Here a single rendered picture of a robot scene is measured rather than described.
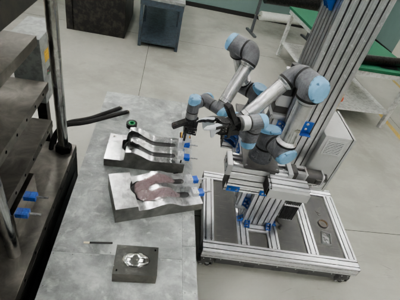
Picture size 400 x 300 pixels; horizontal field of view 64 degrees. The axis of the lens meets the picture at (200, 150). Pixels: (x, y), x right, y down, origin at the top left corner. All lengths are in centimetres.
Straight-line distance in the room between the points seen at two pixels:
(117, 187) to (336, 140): 136
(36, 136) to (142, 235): 79
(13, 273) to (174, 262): 72
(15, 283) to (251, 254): 158
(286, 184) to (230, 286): 98
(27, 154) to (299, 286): 217
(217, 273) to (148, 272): 116
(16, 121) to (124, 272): 83
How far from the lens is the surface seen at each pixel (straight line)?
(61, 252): 173
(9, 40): 178
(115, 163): 208
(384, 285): 333
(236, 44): 202
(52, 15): 177
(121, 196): 178
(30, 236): 183
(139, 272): 158
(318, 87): 160
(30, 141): 193
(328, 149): 221
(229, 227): 267
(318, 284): 296
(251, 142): 161
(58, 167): 213
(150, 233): 178
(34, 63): 204
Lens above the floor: 225
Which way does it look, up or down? 39 degrees down
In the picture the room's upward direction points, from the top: 15 degrees clockwise
